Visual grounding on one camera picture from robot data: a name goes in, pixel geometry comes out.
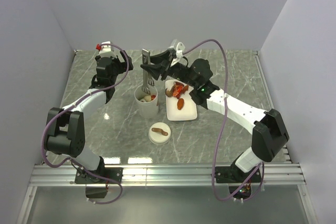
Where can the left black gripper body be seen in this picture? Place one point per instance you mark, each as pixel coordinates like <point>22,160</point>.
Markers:
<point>119,67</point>

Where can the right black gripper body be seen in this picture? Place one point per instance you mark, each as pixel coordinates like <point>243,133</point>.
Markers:
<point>178,71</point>

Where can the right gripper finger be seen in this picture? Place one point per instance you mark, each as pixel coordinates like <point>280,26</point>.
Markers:
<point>157,71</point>
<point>163,56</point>

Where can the metal tongs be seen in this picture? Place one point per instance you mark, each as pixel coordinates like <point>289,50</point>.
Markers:
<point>147,78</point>

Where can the round beige bun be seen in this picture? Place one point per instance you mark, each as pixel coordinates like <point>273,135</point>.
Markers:
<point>147,98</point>

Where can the brown sausage piece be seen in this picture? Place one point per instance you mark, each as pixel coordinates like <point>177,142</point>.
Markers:
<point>180,103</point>

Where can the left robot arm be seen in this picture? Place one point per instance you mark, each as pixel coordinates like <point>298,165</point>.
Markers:
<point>64,133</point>

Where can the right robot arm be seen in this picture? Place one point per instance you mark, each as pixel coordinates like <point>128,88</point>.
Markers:
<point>269,133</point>

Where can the white cylindrical lunch container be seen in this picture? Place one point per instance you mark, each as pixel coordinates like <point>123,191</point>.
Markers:
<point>149,109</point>

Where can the red crab toy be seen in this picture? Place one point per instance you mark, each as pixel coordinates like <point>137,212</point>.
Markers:
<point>179,89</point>

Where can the white rectangular plate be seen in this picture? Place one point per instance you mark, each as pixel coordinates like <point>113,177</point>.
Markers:
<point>186,113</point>

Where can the white round container lid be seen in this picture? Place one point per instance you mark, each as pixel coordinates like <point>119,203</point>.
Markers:
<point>160,133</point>

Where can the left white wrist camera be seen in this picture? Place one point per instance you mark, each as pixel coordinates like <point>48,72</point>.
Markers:
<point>106,50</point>

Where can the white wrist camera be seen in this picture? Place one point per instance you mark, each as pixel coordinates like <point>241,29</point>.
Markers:
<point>178,47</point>
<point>106,50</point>

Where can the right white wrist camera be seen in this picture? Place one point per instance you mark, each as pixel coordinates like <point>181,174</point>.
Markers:
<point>178,47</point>

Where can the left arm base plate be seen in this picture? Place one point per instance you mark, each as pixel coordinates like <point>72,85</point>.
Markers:
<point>110,175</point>

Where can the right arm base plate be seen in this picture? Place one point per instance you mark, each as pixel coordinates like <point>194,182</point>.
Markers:
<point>225,175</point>

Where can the aluminium right side rail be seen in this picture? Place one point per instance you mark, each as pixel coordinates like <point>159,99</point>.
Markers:
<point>284,151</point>

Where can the aluminium rail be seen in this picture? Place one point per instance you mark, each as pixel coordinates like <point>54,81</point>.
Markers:
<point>284,151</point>
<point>164,175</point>

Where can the aluminium front rail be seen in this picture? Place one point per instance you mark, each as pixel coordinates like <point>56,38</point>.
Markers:
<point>164,175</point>

